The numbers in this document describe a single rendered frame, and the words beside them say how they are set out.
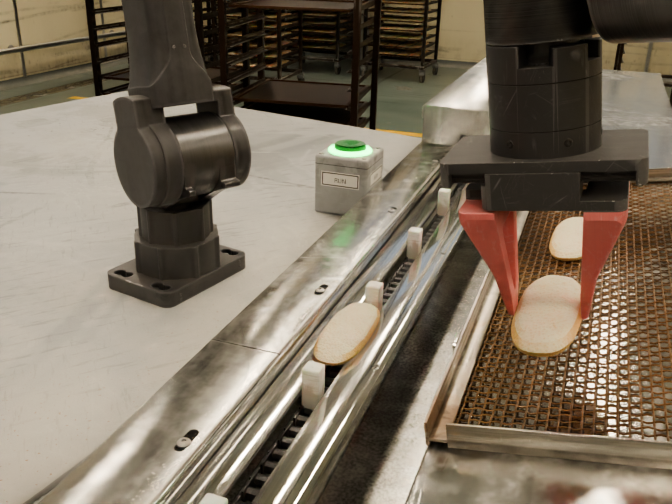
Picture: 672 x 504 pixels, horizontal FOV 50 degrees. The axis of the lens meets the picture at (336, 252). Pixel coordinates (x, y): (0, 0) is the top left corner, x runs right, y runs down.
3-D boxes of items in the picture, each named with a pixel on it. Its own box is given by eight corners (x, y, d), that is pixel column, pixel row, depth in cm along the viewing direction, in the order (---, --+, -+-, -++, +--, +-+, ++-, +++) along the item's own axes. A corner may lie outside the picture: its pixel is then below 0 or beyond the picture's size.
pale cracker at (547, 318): (528, 280, 47) (527, 264, 47) (589, 282, 45) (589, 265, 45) (501, 355, 38) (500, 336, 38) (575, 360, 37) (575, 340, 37)
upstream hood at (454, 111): (519, 53, 218) (523, 24, 214) (581, 57, 212) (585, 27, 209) (419, 152, 110) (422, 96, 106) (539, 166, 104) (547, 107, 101)
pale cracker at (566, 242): (557, 222, 69) (557, 211, 68) (599, 222, 67) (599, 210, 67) (544, 261, 60) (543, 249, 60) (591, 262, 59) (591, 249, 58)
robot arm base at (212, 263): (188, 248, 80) (104, 286, 71) (184, 178, 77) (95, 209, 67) (249, 266, 76) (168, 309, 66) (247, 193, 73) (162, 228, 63)
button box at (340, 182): (332, 217, 100) (334, 139, 95) (386, 225, 97) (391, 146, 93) (310, 238, 93) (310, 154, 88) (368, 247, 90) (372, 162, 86)
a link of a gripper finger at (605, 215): (625, 346, 37) (628, 171, 34) (487, 337, 40) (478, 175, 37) (628, 291, 43) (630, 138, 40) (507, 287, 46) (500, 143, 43)
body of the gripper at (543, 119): (648, 196, 34) (652, 36, 32) (439, 197, 38) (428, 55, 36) (647, 161, 40) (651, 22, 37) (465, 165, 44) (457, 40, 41)
